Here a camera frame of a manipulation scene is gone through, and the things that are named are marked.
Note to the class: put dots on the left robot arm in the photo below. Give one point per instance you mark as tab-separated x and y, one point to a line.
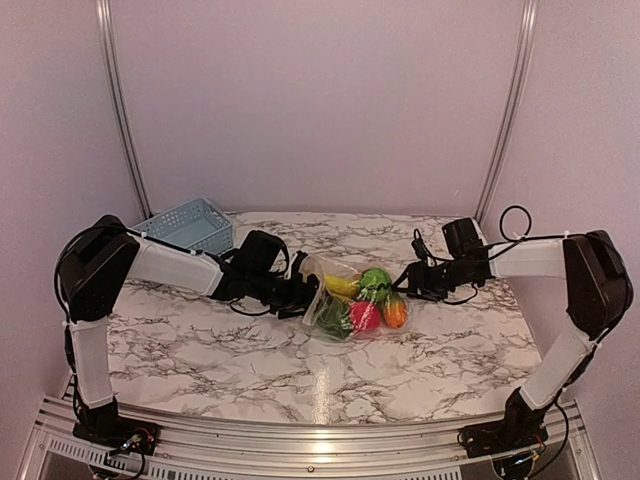
100	268

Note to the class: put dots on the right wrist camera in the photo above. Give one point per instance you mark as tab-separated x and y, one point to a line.
419	247

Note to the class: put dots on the fake green lettuce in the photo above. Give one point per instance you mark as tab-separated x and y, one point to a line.
375	285

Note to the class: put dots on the fake red food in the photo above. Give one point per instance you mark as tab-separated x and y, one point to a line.
364	316

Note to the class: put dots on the fake yellow banana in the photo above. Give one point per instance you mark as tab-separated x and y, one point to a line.
342	287

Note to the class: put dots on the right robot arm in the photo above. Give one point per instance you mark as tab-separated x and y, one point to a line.
595	287

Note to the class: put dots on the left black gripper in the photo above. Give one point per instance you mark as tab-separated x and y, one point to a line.
296	300

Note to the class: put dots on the aluminium front frame rail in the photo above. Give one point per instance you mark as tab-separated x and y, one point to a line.
191	447

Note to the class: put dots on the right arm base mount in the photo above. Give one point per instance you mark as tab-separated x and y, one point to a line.
497	437

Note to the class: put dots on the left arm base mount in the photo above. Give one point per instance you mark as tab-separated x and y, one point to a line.
120	434

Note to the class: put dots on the blue plastic basket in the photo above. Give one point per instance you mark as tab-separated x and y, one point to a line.
195	225

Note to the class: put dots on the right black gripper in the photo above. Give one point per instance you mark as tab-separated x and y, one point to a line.
418	279

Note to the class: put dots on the fake orange carrot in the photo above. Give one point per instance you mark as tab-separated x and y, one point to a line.
394	311

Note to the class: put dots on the right aluminium corner post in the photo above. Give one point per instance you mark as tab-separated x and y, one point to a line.
515	93

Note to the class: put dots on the aluminium corner post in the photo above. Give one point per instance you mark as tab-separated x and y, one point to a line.
110	59
515	93

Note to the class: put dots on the clear zip top bag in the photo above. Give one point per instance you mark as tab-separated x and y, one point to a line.
316	266

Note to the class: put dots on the left aluminium corner post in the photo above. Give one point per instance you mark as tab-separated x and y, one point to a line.
110	59

